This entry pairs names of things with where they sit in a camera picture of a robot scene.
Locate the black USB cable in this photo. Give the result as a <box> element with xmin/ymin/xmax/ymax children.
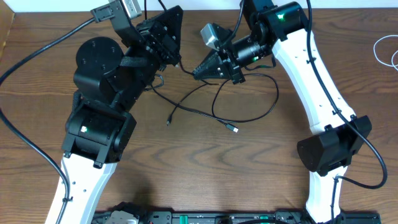
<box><xmin>150</xmin><ymin>60</ymin><xmax>280</xmax><ymax>134</ymax></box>

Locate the white USB cable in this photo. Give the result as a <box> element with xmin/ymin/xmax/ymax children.
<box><xmin>373</xmin><ymin>34</ymin><xmax>398</xmax><ymax>72</ymax></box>

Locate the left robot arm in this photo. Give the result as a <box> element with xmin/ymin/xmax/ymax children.
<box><xmin>46</xmin><ymin>1</ymin><xmax>183</xmax><ymax>223</ymax></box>

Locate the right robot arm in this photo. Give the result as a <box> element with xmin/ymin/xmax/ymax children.
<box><xmin>193</xmin><ymin>1</ymin><xmax>372</xmax><ymax>223</ymax></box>

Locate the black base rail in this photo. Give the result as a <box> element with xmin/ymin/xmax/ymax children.
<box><xmin>93</xmin><ymin>202</ymin><xmax>382</xmax><ymax>224</ymax></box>

